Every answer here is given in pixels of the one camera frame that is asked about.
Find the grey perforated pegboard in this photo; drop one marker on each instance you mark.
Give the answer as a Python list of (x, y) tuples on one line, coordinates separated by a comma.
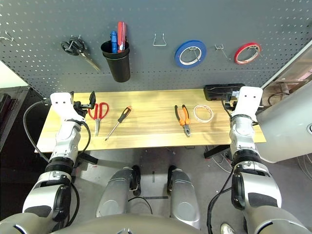
[(151, 73)]

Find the black cup holder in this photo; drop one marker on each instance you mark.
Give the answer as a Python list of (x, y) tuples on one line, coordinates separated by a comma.
[(119, 69)]

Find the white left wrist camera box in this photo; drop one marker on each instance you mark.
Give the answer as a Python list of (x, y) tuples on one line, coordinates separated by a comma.
[(61, 104)]

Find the large black equipment case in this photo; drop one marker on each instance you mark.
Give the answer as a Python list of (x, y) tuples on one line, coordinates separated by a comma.
[(9, 109)]

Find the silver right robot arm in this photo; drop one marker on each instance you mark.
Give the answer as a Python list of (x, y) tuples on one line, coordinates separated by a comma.
[(243, 136)]

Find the silver left robot leg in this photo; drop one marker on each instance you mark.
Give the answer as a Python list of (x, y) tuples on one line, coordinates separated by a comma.
[(114, 192)]

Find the white sneaker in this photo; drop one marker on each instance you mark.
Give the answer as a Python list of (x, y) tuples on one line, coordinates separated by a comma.
[(228, 229)]

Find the silver robot leg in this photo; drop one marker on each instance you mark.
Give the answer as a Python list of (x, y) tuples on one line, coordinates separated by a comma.
[(114, 192), (185, 200)]

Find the blue tape roll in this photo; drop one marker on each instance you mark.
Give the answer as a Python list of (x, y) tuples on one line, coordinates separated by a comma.
[(177, 54)]

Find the black plastic tool case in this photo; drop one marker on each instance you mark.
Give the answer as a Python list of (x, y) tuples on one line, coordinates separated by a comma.
[(214, 92)]

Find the metal pegboard hook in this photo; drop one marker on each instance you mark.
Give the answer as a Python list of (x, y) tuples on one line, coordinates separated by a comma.
[(74, 42), (9, 36), (222, 50), (254, 48), (3, 38), (195, 50)]

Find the black orange screwdriver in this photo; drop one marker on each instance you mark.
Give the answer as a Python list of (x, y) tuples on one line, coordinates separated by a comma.
[(125, 113)]

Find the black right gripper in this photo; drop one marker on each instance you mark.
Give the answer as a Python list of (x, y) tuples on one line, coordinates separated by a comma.
[(230, 100)]

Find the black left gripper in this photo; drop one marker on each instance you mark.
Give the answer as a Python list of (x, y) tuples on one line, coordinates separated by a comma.
[(81, 108)]

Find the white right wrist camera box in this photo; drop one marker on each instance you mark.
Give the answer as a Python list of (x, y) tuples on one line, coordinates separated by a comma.
[(248, 102)]

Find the long black floor tape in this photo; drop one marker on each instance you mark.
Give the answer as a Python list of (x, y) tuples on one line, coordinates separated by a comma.
[(156, 197)]

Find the short black floor tape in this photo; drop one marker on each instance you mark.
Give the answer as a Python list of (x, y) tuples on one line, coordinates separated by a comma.
[(153, 176)]

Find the black plastic cup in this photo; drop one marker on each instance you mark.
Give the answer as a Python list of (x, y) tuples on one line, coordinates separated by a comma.
[(105, 47)]

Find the silver right robot leg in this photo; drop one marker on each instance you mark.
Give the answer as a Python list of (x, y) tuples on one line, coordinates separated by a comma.
[(185, 200)]

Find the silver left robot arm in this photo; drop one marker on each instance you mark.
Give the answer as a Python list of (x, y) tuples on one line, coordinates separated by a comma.
[(65, 139)]

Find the orange black pliers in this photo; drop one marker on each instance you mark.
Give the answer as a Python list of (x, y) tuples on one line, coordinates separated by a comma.
[(183, 121)]

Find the grey robot torso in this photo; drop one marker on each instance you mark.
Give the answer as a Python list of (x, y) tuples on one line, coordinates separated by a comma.
[(122, 226)]

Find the black table foot bar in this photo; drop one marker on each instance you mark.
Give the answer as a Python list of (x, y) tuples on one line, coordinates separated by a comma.
[(90, 159), (214, 152)]

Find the white tape roll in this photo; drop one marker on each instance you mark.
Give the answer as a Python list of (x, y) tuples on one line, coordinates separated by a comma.
[(204, 121)]

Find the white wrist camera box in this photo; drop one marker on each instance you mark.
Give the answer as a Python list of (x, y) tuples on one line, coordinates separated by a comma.
[(61, 104), (248, 102)]

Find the grey rounded machine housing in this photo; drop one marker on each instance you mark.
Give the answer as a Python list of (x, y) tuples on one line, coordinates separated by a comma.
[(287, 131)]

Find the red tape roll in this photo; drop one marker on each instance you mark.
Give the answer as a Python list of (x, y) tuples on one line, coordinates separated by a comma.
[(237, 55)]

